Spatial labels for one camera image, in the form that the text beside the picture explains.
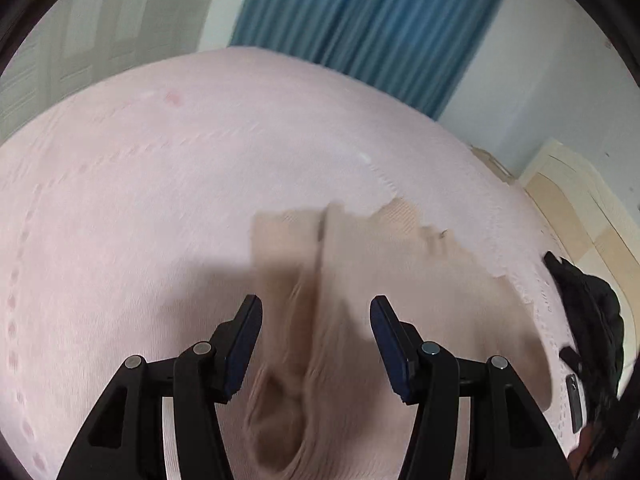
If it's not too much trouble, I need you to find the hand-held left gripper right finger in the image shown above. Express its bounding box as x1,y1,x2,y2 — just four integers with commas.
369,296,573,480

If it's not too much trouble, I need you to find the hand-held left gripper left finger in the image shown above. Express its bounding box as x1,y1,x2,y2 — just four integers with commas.
57,294,264,480

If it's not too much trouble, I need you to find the beige knitted sweater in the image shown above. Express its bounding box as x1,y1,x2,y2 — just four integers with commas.
247,199,553,480

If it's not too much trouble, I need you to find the pink bed cover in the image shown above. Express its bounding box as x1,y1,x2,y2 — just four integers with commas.
0,46,586,480

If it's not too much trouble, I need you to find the dark smartphone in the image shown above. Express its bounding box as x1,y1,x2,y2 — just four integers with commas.
565,374,586,433

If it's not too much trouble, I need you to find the black bag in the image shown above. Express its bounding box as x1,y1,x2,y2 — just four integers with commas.
542,251,626,431

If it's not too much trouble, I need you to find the cream wooden headboard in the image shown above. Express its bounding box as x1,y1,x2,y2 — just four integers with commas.
517,137,640,311

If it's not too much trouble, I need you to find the blue curtain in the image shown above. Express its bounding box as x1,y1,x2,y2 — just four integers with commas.
229,0,518,122

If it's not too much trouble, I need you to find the white wardrobe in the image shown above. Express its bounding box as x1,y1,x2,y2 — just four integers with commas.
0,0,226,141

